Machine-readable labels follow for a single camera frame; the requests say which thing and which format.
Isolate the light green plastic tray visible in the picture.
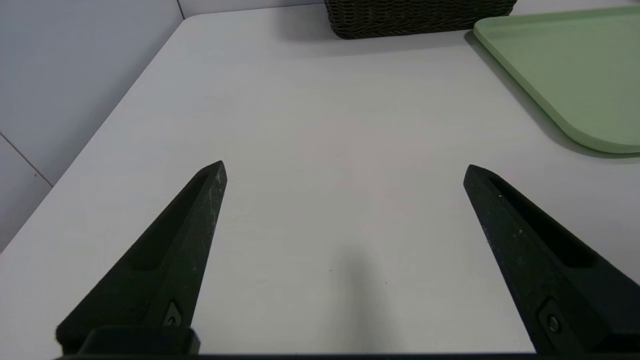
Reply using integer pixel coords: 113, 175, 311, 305
473, 6, 640, 155

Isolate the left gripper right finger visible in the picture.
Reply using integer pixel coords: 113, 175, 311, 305
463, 164, 640, 357

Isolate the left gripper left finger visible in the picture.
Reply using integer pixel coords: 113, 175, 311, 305
55, 160, 228, 355

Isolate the dark brown wicker basket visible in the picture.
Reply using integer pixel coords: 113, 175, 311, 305
323, 0, 519, 40

